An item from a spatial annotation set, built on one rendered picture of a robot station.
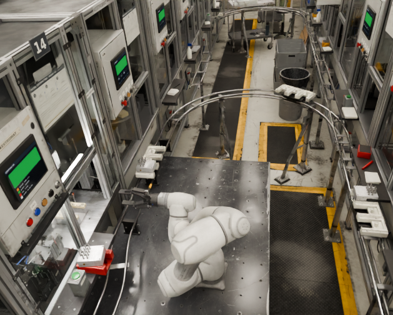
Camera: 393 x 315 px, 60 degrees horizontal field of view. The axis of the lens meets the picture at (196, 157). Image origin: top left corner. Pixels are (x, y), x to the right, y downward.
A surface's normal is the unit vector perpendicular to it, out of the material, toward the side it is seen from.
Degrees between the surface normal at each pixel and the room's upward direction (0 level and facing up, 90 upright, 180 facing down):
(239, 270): 0
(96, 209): 0
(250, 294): 0
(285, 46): 89
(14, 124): 90
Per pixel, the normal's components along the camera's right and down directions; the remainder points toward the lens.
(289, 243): -0.07, -0.79
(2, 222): 0.98, 0.05
